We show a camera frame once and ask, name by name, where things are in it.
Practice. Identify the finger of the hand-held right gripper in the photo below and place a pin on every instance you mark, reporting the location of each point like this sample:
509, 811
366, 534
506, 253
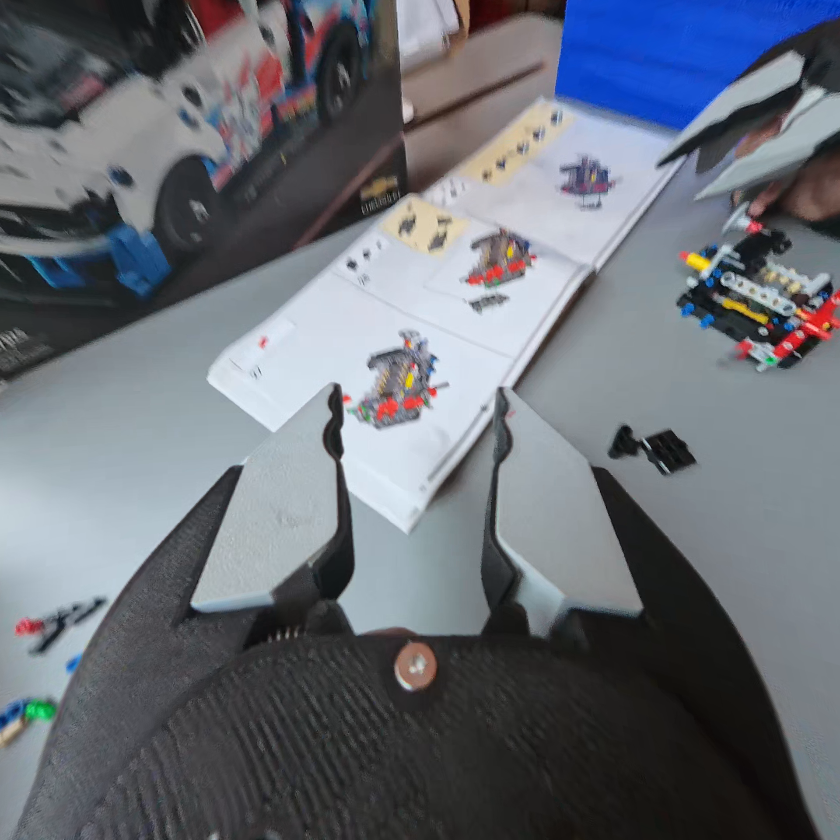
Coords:
741, 108
781, 141

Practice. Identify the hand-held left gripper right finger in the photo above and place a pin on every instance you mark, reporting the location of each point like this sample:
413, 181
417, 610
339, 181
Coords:
558, 525

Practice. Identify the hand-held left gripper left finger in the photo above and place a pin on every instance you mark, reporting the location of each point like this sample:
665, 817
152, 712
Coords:
275, 512

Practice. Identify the partly built lego assembly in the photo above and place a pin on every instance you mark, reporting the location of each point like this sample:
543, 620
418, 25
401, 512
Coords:
754, 295

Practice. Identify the pile of small lego pieces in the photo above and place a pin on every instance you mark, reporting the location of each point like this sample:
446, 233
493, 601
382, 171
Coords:
59, 623

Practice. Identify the black lego connector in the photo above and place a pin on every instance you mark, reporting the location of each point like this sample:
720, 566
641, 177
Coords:
623, 441

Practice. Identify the lego instruction booklet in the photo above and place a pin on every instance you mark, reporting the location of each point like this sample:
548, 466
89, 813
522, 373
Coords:
394, 295

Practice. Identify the lego set box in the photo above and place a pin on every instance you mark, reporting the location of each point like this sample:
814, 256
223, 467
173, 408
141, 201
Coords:
164, 164

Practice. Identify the person's right hand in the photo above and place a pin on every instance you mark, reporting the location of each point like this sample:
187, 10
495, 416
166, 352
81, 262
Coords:
814, 190

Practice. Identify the blue plastic bin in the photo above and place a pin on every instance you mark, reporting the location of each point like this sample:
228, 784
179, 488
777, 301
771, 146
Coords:
656, 52

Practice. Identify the black lego frame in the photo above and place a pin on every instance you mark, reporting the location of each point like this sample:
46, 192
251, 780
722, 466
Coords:
669, 451

